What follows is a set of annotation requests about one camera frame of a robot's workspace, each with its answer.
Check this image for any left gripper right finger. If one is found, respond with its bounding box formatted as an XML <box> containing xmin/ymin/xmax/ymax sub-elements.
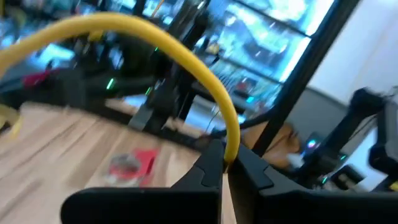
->
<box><xmin>228</xmin><ymin>144</ymin><xmax>398</xmax><ymax>224</ymax></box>

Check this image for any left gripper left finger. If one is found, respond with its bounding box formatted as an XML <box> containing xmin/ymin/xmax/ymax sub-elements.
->
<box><xmin>60</xmin><ymin>139</ymin><xmax>226</xmax><ymax>224</ymax></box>

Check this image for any yellow cord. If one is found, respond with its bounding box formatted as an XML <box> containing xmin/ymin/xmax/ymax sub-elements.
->
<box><xmin>0</xmin><ymin>12</ymin><xmax>242</xmax><ymax>166</ymax></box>

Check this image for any red tape dispenser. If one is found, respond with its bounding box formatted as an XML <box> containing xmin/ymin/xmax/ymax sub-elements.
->
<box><xmin>105</xmin><ymin>148</ymin><xmax>159</xmax><ymax>187</ymax></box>

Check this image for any black equipment stand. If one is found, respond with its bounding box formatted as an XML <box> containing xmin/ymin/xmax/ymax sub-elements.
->
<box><xmin>306</xmin><ymin>86</ymin><xmax>398</xmax><ymax>192</ymax></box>

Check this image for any black rig post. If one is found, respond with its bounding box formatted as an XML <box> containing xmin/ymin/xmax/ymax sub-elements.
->
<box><xmin>253</xmin><ymin>0</ymin><xmax>360</xmax><ymax>156</ymax></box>

